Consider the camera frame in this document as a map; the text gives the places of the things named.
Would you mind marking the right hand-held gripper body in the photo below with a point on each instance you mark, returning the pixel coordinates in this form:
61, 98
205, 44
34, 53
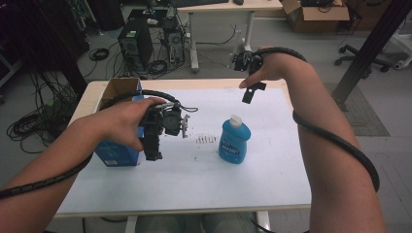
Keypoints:
246, 61

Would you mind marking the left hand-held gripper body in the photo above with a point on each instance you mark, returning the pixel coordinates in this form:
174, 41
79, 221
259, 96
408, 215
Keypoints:
171, 121

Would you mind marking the blue cardboard box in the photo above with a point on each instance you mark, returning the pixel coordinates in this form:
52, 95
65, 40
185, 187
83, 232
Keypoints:
117, 156

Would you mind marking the blue bottle with white cap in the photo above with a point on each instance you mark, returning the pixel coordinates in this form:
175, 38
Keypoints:
233, 142

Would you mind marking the person's right hand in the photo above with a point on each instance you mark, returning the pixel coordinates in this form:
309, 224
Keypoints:
278, 68

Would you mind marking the person's left hand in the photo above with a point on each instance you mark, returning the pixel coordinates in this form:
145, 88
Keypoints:
123, 119

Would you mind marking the white table mat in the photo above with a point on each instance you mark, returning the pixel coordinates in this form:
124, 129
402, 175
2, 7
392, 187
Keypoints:
194, 181

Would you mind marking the white-legged wooden desk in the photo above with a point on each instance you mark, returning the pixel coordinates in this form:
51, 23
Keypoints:
226, 6

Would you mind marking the black computer mouse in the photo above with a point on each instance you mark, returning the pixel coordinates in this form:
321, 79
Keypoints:
238, 2

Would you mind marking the grey computer tower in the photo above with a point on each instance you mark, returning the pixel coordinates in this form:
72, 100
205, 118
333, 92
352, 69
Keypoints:
175, 45

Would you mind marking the black keyboard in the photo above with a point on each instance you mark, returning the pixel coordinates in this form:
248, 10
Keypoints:
200, 2

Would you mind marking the white table leg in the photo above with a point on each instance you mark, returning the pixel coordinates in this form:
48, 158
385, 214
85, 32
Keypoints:
130, 225
263, 221

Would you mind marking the black computer tower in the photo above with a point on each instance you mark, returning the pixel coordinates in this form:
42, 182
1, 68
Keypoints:
136, 45

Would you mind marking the open brown cardboard box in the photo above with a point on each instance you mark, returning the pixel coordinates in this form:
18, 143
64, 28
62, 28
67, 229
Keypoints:
324, 19

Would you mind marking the black office chair base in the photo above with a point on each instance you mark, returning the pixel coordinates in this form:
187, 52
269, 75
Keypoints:
359, 58

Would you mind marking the grey floor mat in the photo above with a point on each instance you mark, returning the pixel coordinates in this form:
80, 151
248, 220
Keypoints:
366, 119

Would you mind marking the white stand base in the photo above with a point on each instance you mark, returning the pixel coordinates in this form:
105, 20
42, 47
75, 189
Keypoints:
403, 51

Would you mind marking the black metal post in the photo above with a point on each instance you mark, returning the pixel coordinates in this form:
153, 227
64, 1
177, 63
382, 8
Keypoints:
369, 48

